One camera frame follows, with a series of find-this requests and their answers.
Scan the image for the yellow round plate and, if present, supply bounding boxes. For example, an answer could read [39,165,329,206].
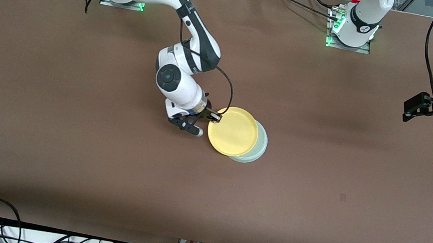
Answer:
[203,103,263,161]

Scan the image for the pale green round plate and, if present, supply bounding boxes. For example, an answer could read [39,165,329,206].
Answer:
[228,117,271,167]

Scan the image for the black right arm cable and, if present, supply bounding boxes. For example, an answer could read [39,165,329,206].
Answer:
[49,0,249,118]

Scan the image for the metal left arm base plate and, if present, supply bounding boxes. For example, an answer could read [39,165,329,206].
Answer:
[325,9,376,55]

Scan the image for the long black table cable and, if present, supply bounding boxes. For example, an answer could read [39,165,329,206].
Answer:
[256,0,343,22]

